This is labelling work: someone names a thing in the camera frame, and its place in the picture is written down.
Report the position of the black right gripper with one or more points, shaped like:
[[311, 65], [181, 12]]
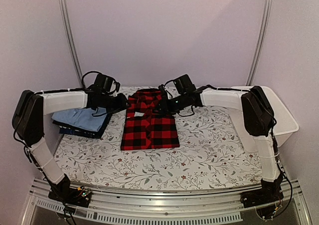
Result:
[[165, 107]]

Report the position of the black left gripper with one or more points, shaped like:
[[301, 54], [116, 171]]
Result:
[[122, 105]]

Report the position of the red black plaid shirt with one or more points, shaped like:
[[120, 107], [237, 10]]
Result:
[[145, 127]]

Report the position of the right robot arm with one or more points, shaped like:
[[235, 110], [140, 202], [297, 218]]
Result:
[[256, 117]]

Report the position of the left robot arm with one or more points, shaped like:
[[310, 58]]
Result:
[[32, 108]]

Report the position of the light blue folded shirt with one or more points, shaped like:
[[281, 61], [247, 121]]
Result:
[[86, 119]]

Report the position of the dark navy folded shirt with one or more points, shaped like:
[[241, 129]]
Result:
[[70, 130]]

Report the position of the floral patterned table mat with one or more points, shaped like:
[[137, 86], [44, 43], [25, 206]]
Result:
[[210, 156]]

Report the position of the white plastic basket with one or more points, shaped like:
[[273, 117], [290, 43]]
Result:
[[285, 127]]

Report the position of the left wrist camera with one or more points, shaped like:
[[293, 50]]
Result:
[[117, 86]]

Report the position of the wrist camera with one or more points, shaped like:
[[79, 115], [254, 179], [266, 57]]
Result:
[[117, 86], [163, 90]]

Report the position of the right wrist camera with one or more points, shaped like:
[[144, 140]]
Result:
[[163, 90]]

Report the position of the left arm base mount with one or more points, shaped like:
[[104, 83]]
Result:
[[80, 196]]

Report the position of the aluminium front rail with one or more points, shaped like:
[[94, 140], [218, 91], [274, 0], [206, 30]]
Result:
[[112, 206]]

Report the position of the left aluminium frame post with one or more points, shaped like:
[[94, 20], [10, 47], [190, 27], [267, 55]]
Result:
[[70, 38]]

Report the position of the aluminium frame post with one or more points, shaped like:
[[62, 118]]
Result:
[[70, 38], [260, 41]]

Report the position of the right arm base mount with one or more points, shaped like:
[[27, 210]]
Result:
[[261, 196]]

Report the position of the right aluminium frame post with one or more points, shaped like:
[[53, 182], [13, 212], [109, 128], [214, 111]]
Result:
[[260, 41]]

